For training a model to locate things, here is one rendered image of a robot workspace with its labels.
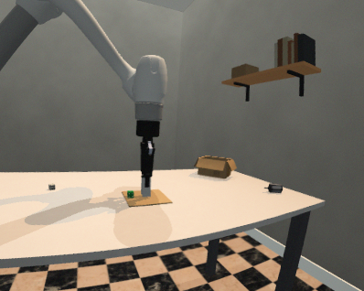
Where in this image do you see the beige die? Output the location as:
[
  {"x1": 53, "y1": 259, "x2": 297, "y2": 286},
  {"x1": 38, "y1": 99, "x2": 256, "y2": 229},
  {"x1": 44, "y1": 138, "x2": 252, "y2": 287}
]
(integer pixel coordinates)
[{"x1": 48, "y1": 183, "x2": 56, "y2": 190}]

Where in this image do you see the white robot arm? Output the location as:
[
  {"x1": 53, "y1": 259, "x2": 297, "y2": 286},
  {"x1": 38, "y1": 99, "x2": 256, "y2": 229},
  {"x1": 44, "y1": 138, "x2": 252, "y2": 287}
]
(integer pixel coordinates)
[{"x1": 0, "y1": 0, "x2": 167, "y2": 121}]

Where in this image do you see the green die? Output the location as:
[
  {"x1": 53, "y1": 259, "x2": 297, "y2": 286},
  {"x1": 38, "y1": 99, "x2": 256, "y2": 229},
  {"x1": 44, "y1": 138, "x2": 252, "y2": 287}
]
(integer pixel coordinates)
[{"x1": 127, "y1": 190, "x2": 134, "y2": 198}]

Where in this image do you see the open brown cardboard box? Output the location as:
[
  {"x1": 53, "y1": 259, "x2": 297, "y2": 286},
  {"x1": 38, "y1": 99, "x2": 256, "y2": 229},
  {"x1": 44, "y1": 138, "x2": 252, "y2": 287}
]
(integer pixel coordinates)
[{"x1": 194, "y1": 156, "x2": 236, "y2": 179}]

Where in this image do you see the tan square mat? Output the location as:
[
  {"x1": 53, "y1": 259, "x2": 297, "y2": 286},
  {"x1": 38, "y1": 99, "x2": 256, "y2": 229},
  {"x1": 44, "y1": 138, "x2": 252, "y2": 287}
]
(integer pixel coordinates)
[{"x1": 122, "y1": 189, "x2": 173, "y2": 208}]

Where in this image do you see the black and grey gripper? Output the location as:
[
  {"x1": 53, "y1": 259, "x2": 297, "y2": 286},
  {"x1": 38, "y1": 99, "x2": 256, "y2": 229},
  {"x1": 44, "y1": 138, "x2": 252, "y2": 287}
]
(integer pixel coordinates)
[{"x1": 136, "y1": 120, "x2": 160, "y2": 197}]

